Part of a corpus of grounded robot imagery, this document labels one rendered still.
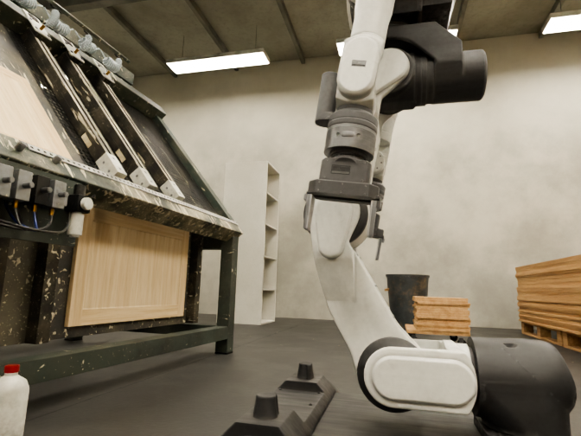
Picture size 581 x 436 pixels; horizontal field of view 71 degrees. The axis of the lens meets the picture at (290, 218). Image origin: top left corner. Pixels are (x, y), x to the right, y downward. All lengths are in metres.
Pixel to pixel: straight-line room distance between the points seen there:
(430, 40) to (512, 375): 0.71
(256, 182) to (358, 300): 4.43
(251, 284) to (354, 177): 4.44
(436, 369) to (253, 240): 4.39
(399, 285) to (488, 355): 4.18
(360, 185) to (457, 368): 0.39
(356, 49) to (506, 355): 0.63
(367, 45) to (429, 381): 0.61
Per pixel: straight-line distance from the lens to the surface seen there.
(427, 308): 3.70
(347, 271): 0.87
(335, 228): 0.86
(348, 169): 0.70
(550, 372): 0.93
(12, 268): 1.89
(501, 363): 0.90
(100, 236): 2.15
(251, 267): 5.09
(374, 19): 0.82
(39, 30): 2.69
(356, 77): 0.73
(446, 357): 0.86
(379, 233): 1.14
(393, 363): 0.85
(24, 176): 1.45
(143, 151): 2.55
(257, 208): 5.16
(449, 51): 1.03
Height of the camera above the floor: 0.44
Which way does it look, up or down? 10 degrees up
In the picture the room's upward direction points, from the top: 2 degrees clockwise
